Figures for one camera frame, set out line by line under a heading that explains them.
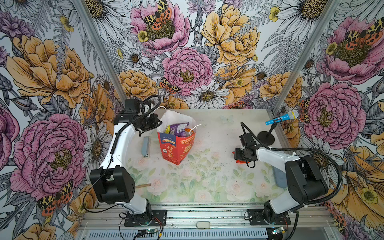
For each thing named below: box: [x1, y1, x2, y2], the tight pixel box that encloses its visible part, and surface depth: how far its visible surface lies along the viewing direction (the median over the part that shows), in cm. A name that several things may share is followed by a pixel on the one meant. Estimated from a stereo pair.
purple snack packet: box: [169, 122, 190, 138], surface depth 87 cm
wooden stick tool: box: [135, 183, 151, 189], surface depth 87 cm
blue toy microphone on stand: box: [257, 111, 299, 146], surface depth 94 cm
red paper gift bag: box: [157, 110, 197, 166], surface depth 87 cm
